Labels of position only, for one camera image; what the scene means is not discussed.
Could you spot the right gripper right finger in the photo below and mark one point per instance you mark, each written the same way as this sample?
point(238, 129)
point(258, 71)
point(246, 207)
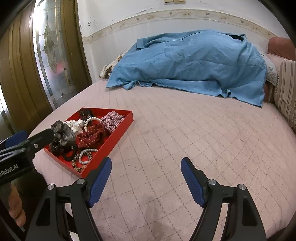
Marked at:
point(243, 221)

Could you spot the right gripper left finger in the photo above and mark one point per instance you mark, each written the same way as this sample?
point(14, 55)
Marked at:
point(66, 209)

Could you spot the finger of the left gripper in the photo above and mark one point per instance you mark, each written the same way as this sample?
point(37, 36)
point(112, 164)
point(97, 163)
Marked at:
point(38, 141)
point(15, 139)

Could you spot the grey satin scrunchie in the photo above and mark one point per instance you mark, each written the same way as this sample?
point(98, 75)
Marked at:
point(63, 135)

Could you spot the white patterned scrunchie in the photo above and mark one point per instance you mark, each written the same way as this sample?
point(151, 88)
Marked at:
point(77, 126)

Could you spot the black claw hair clip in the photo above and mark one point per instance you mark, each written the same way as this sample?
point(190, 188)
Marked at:
point(85, 113)

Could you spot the red dotted scrunchie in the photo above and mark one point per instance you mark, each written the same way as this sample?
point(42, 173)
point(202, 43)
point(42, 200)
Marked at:
point(93, 137)

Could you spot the red white checkered scrunchie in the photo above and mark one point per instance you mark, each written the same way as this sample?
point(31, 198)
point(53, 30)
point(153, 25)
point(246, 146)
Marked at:
point(112, 120)

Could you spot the person's left hand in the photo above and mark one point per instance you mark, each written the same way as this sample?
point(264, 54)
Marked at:
point(15, 207)

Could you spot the red shallow tray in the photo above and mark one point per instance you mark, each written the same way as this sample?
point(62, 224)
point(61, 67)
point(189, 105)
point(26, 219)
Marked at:
point(81, 162)

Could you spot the stained glass wooden door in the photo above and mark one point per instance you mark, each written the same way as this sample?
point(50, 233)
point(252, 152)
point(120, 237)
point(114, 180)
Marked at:
point(43, 64)

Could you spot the pink quilted bed cover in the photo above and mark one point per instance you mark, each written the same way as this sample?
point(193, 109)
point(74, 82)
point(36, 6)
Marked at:
point(146, 197)

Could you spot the brown white patterned cloth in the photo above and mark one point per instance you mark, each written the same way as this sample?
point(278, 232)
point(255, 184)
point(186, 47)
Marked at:
point(107, 69)

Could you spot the striped floral pillow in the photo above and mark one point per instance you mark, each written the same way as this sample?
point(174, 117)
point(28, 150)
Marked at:
point(285, 91)

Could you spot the grey white pillow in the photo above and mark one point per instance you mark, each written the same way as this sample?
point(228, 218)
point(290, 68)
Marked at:
point(271, 73)

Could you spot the blue blanket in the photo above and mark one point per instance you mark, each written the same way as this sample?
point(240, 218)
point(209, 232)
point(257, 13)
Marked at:
point(203, 61)

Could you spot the pink salmon pillow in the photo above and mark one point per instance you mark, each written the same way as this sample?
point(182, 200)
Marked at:
point(280, 49)

